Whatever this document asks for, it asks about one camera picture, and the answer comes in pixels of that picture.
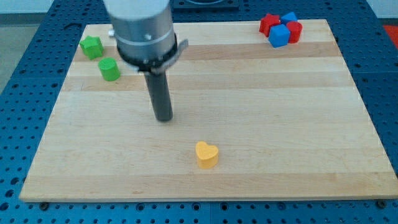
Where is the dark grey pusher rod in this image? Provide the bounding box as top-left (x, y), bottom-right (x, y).
top-left (144, 72), bottom-right (173, 122)

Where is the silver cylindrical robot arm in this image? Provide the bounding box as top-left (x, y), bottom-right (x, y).
top-left (103, 0), bottom-right (188, 121)

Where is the green cylinder block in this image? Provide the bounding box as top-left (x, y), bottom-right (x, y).
top-left (98, 57), bottom-right (121, 82)

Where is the green star block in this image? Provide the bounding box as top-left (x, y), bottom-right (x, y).
top-left (79, 36), bottom-right (104, 60)

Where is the yellow heart block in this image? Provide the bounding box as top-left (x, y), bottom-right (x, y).
top-left (195, 141), bottom-right (219, 169)

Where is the red star block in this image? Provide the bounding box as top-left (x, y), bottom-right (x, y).
top-left (259, 13), bottom-right (280, 37)

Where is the blue cube block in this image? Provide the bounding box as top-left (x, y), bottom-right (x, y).
top-left (268, 24), bottom-right (290, 48)

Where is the light wooden board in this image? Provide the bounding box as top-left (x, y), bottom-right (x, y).
top-left (19, 19), bottom-right (397, 202)

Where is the blue pentagon block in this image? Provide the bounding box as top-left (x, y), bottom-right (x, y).
top-left (280, 12), bottom-right (298, 25)

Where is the red cylinder block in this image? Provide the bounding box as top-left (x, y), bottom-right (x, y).
top-left (286, 21), bottom-right (303, 44)

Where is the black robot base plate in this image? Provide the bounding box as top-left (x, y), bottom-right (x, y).
top-left (171, 0), bottom-right (241, 9)

